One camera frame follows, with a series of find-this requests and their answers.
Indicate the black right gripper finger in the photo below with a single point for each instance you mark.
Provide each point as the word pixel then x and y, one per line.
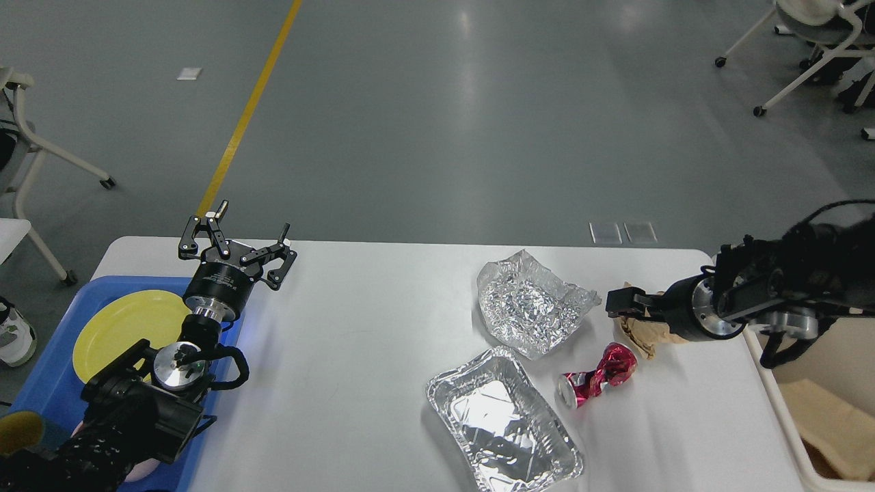
pixel 634 302

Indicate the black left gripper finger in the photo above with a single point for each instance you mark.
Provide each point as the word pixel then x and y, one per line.
pixel 270 265
pixel 207 226

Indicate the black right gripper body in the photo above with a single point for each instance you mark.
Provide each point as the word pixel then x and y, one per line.
pixel 687 308

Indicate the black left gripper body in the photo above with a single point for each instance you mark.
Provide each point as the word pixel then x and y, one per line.
pixel 219 287

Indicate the brown paper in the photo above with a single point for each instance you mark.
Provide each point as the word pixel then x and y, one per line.
pixel 645 337

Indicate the crushed red can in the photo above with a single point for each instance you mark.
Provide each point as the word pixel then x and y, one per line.
pixel 617 365

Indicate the yellow plastic plate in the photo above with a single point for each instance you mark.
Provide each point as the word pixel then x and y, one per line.
pixel 154 315

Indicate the aluminium foil sheet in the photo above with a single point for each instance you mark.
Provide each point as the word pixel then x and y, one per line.
pixel 527 307

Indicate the aluminium foil tray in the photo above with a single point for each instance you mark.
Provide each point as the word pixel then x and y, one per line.
pixel 510 437

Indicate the pink plastic mug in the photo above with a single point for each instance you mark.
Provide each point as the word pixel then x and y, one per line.
pixel 142 470

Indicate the brown paper bag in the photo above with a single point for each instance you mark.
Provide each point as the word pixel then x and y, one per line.
pixel 837 436

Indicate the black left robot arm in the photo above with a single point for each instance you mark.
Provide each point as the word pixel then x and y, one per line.
pixel 149 403

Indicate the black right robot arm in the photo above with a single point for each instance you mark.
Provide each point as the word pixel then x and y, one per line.
pixel 792 289

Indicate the beige plastic bin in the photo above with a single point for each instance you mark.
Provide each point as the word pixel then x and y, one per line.
pixel 842 363

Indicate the small white side table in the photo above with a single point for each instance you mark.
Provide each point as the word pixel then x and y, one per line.
pixel 13 231

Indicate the grey office chair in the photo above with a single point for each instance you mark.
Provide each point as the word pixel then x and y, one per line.
pixel 40 148

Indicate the standing person dark trousers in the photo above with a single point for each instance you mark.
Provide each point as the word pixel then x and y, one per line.
pixel 18 339

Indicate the blue plastic tray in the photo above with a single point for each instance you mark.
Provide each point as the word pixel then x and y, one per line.
pixel 54 391

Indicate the blue yellow cup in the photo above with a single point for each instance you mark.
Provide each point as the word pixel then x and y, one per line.
pixel 19 430

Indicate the seated person dark trousers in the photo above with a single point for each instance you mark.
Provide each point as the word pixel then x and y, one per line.
pixel 835 69

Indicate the white rolling chair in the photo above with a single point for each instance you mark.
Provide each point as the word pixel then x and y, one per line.
pixel 831 30

